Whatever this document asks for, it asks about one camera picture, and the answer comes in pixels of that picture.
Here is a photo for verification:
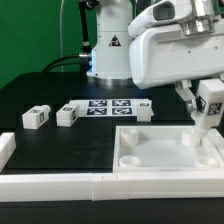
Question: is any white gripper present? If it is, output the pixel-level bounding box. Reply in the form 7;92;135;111
129;24;224;114

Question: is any white square tabletop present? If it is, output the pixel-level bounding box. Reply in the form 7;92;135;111
113;126;224;173

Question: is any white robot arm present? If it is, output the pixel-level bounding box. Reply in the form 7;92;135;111
79;0;224;89

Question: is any white marker sheet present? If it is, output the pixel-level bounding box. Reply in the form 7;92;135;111
69;99;152;117

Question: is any white front fence bar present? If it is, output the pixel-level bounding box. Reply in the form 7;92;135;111
0;171;224;202

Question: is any white left fence piece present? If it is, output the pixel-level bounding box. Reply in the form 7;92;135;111
0;132;16;172

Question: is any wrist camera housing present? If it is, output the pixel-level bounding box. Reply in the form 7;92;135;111
128;0;192;38

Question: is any black cable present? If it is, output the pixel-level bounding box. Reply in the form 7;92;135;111
42;53;92;73

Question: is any grey cable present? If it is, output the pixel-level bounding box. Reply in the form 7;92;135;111
59;0;66;73

